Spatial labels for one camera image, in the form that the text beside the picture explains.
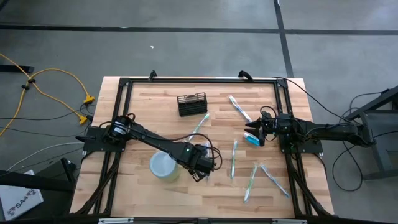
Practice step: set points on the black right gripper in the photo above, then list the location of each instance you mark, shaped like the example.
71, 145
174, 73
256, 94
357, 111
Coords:
280, 126

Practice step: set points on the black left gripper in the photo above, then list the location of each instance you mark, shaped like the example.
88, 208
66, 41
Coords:
202, 160

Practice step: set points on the green toothbrush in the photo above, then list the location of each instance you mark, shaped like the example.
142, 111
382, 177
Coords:
199, 126
233, 158
250, 183

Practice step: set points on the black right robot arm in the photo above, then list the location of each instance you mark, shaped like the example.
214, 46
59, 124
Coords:
335, 130

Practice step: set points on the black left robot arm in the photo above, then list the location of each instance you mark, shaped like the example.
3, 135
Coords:
149, 137

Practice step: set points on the pale green cup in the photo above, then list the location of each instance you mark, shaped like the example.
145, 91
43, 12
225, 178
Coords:
163, 166

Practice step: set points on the black metal side table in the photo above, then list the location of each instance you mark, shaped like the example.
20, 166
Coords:
382, 133

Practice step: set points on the black equipment stand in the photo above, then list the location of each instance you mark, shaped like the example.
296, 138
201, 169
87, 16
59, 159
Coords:
46, 183

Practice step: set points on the white printed cardboard box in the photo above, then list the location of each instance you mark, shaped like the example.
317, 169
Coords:
18, 202

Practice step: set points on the black flat floor bar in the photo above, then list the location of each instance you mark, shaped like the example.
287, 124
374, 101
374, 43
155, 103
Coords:
15, 69

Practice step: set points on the black frame clamp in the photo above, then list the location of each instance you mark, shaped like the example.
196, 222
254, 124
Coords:
245, 74
152, 75

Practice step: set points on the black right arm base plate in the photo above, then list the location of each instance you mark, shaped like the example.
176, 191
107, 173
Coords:
311, 148

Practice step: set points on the black aluminium table frame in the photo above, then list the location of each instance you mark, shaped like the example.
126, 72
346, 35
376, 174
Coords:
202, 80

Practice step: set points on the silver table edge bracket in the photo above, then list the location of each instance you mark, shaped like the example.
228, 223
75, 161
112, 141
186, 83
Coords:
115, 220
289, 221

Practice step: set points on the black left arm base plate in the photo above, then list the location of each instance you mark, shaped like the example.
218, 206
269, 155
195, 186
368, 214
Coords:
93, 144

